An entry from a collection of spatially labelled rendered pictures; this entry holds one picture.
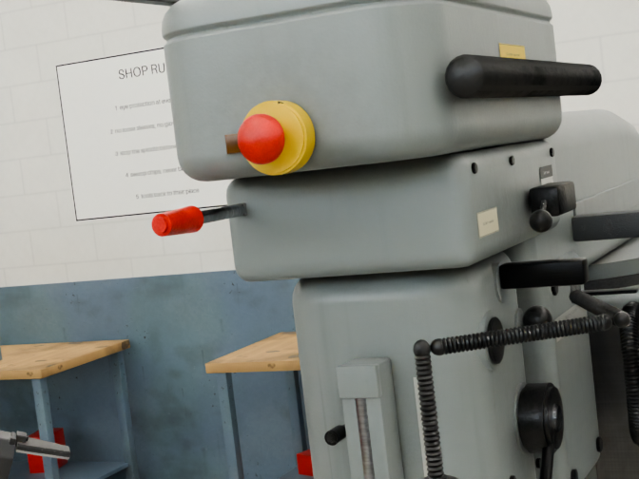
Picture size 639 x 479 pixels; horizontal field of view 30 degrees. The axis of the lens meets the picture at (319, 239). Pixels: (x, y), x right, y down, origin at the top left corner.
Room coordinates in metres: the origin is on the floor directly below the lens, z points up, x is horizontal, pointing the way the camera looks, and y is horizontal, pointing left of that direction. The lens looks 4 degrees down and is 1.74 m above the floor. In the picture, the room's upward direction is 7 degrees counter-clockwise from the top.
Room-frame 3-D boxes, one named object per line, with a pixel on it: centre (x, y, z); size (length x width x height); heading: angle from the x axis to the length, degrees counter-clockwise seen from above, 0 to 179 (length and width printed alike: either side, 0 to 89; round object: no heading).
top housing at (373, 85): (1.19, -0.08, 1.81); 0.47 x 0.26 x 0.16; 155
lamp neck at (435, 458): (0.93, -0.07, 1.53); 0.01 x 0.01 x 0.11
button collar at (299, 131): (0.97, 0.02, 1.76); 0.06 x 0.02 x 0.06; 65
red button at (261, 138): (0.95, 0.03, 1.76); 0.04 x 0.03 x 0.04; 65
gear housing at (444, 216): (1.22, -0.09, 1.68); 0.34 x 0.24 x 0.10; 155
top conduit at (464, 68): (1.15, -0.22, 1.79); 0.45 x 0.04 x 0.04; 155
